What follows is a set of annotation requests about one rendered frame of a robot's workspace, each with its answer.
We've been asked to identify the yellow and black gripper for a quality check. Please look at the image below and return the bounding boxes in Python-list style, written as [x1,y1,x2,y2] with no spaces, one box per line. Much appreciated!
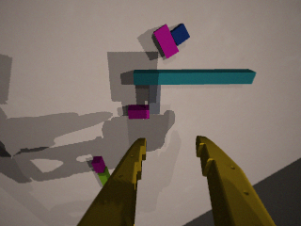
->
[77,136,276,226]

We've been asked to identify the turquoise rod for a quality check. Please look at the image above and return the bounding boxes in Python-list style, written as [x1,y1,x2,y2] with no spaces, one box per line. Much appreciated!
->
[134,69,256,85]

